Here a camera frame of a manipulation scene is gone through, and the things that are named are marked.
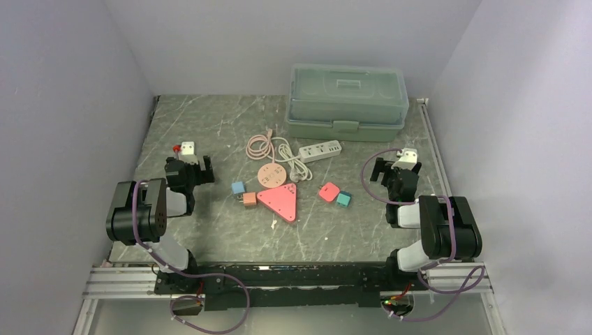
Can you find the teal charger cube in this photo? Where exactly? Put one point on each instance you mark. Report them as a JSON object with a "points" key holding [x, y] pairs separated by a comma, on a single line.
{"points": [[343, 199]]}

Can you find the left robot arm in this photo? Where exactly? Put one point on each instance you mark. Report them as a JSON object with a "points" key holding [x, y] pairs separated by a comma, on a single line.
{"points": [[139, 212]]}

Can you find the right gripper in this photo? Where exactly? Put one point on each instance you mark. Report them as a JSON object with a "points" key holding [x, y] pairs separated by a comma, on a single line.
{"points": [[380, 166]]}

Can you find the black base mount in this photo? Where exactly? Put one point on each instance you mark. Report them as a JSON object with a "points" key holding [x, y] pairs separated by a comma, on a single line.
{"points": [[233, 285]]}

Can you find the blue charger cube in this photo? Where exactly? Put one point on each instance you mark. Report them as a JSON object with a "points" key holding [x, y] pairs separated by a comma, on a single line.
{"points": [[238, 188]]}

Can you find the pink plug adapter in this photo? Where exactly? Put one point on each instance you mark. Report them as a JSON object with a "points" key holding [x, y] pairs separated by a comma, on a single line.
{"points": [[329, 192]]}

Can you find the round pink socket hub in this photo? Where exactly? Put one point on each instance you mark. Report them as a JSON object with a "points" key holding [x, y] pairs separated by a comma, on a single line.
{"points": [[272, 175]]}

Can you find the white power strip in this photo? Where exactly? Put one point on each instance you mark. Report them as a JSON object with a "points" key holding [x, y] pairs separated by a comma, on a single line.
{"points": [[316, 152]]}

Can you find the green plastic storage box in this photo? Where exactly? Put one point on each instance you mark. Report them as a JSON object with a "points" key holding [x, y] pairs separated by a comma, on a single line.
{"points": [[348, 103]]}

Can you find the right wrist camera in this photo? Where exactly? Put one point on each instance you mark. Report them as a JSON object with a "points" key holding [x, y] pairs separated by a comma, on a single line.
{"points": [[407, 159]]}

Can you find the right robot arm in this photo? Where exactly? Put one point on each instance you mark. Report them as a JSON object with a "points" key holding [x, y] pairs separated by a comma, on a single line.
{"points": [[447, 227]]}

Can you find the pink triangular socket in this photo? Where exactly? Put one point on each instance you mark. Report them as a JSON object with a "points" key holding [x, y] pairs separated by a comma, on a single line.
{"points": [[282, 200]]}

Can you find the orange charger cube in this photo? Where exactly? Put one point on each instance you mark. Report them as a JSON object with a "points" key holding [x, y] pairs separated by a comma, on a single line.
{"points": [[248, 199]]}

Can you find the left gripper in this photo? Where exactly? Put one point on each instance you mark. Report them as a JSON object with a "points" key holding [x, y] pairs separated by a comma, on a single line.
{"points": [[204, 176]]}

